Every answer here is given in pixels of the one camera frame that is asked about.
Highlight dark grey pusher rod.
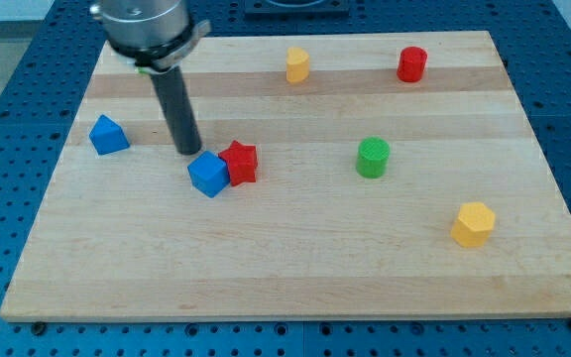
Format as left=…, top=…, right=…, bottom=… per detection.
left=151, top=67, right=202, bottom=156

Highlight red cylinder block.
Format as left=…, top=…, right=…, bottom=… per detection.
left=397, top=47, right=428, bottom=82

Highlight yellow heart block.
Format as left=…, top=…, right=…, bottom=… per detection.
left=285, top=47, right=310, bottom=84

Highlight yellow hexagon block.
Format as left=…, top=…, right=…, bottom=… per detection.
left=450, top=202, right=496, bottom=248

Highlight blue triangle block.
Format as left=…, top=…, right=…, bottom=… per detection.
left=88, top=115, right=130, bottom=156

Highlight green cylinder block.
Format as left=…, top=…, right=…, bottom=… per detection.
left=356, top=137, right=391, bottom=179

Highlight red star block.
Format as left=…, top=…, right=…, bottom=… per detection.
left=218, top=141, right=258, bottom=186

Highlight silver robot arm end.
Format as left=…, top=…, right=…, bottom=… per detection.
left=89, top=0, right=211, bottom=74

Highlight blue cube block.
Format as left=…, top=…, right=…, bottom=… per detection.
left=187, top=151, right=230, bottom=198

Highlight wooden board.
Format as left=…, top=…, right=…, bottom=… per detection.
left=0, top=31, right=571, bottom=322

